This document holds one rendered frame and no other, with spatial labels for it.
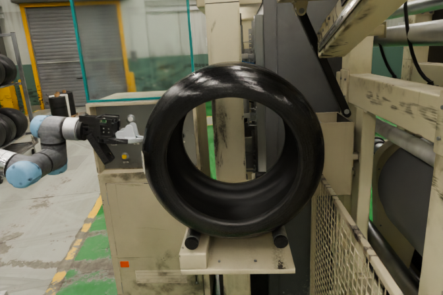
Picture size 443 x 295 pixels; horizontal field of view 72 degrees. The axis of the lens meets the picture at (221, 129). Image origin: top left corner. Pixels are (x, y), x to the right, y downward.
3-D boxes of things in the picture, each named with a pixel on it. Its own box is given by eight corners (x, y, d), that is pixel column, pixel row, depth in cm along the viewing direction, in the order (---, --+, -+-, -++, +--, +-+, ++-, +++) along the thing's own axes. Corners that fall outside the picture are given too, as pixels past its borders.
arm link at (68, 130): (62, 142, 98) (76, 135, 106) (76, 143, 97) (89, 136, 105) (61, 120, 96) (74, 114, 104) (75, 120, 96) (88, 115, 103)
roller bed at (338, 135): (302, 176, 142) (303, 112, 134) (335, 175, 141) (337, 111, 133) (312, 195, 123) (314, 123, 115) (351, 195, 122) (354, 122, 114)
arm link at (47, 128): (43, 135, 106) (41, 111, 104) (75, 138, 105) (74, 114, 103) (28, 142, 98) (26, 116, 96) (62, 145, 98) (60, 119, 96)
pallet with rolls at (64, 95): (53, 120, 776) (47, 90, 757) (87, 117, 796) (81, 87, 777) (39, 131, 664) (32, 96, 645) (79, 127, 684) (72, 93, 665)
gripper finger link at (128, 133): (142, 127, 96) (113, 124, 96) (142, 145, 97) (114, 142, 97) (146, 124, 99) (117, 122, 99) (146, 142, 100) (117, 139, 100)
